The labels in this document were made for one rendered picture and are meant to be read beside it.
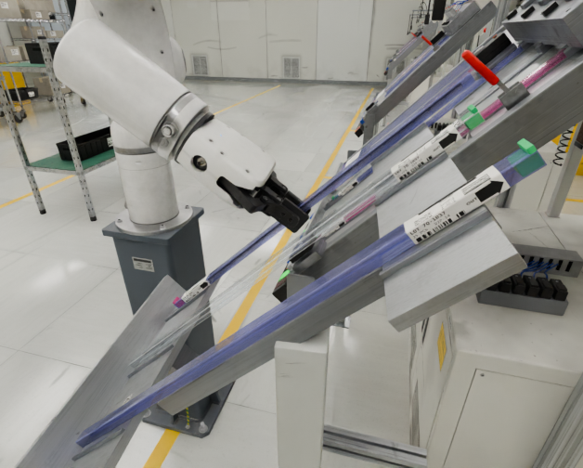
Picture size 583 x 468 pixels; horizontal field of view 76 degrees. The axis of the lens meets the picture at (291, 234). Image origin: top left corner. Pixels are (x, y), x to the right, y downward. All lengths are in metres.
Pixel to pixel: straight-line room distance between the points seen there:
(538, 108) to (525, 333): 0.44
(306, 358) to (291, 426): 0.13
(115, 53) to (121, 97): 0.05
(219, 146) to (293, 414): 0.34
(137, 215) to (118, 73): 0.55
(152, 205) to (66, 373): 0.93
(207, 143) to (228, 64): 9.84
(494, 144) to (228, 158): 0.36
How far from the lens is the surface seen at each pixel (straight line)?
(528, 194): 2.25
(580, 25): 0.63
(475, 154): 0.58
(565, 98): 0.59
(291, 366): 0.45
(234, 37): 10.17
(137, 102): 0.46
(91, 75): 0.49
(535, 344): 0.84
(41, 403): 1.65
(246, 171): 0.44
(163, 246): 0.94
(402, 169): 0.34
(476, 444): 0.97
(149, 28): 0.59
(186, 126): 0.45
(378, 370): 1.53
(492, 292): 0.88
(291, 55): 9.72
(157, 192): 0.94
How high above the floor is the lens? 1.13
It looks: 29 degrees down
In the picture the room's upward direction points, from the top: straight up
